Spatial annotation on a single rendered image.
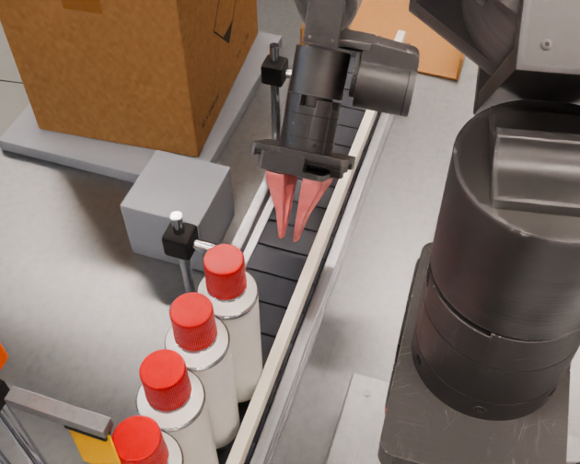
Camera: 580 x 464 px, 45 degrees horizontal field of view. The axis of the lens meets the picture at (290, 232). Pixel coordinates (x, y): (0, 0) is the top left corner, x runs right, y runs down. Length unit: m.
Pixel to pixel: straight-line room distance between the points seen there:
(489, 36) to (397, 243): 0.69
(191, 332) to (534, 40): 0.39
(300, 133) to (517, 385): 0.51
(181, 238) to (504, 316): 0.54
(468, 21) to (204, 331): 0.35
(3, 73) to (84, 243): 1.81
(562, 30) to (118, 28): 0.73
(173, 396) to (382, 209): 0.50
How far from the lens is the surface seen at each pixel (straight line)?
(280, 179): 0.73
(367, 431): 0.71
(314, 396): 0.78
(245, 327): 0.60
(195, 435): 0.56
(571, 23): 0.20
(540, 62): 0.19
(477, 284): 0.21
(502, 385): 0.25
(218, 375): 0.58
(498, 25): 0.22
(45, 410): 0.46
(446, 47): 1.22
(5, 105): 2.55
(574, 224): 0.20
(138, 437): 0.49
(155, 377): 0.51
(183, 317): 0.53
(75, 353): 0.84
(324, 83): 0.72
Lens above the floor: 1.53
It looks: 50 degrees down
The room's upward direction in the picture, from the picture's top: straight up
